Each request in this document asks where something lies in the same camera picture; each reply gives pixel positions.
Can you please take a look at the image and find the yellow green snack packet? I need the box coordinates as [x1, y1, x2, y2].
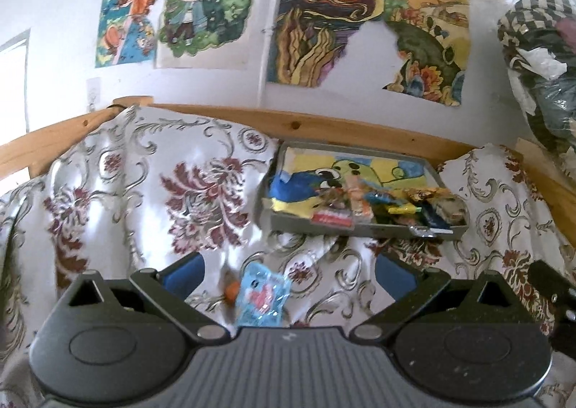
[401, 205, 450, 229]

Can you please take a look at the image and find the orange white wafer packet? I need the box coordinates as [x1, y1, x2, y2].
[345, 175, 374, 223]

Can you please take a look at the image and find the red white snack packet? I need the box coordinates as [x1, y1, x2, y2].
[310, 208, 354, 229]

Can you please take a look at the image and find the light blue snack packet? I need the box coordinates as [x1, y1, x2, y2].
[235, 262, 292, 327]

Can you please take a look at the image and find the clear rice cake packet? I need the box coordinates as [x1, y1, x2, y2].
[432, 196, 467, 226]

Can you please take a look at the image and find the blue clear fried snack bag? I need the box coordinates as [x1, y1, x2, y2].
[364, 190, 422, 215]

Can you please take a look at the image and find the gold cartoon snack packet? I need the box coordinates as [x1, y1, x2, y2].
[403, 187, 454, 205]

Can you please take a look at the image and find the floral white bedspread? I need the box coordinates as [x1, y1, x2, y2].
[1, 108, 575, 407]

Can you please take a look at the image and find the grey tray with drawing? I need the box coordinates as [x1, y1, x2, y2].
[262, 140, 469, 241]

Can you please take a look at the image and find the pile of clothes in plastic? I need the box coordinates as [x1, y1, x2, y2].
[497, 0, 575, 154]

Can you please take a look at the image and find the wooden bed frame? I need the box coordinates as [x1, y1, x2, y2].
[1, 97, 575, 247]

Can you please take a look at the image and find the orange girl wall drawing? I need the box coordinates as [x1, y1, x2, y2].
[95, 0, 161, 68]

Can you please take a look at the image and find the anime boy wall drawing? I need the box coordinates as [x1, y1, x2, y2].
[156, 0, 256, 70]

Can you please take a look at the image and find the torn colourful wall painting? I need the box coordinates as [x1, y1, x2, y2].
[266, 0, 472, 107]

